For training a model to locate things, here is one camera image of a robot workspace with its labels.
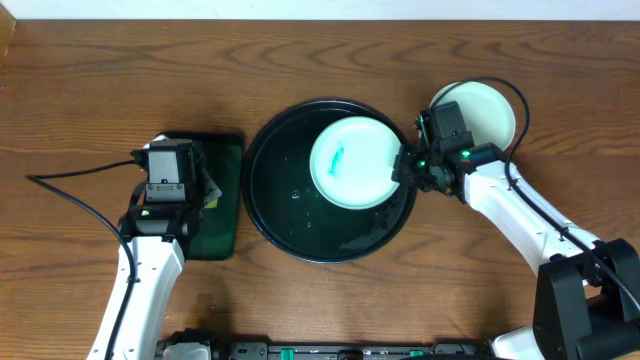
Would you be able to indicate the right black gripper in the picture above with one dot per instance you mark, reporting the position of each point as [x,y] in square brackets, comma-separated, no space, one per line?
[409,176]

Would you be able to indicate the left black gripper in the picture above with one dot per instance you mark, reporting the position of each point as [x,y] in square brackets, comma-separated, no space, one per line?
[203,176]

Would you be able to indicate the green scrubbing sponge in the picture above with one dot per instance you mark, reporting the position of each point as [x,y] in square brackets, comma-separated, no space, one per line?
[211,191]

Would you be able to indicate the mint green plate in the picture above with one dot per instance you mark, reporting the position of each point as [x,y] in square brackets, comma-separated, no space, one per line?
[486,112]
[352,161]

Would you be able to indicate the white plate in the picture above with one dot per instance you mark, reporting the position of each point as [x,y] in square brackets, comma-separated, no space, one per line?
[510,145]

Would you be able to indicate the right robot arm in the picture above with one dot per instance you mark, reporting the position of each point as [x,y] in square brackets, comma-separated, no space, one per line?
[586,301]

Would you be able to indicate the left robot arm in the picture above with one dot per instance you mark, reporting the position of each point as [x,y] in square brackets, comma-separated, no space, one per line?
[163,215]

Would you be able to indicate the rectangular black tray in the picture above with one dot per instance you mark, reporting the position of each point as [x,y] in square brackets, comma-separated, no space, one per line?
[224,157]

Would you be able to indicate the round black tray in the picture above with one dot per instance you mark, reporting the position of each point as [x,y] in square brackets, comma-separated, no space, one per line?
[289,210]

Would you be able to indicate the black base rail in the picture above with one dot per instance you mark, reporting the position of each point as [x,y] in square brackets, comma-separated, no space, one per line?
[195,344]

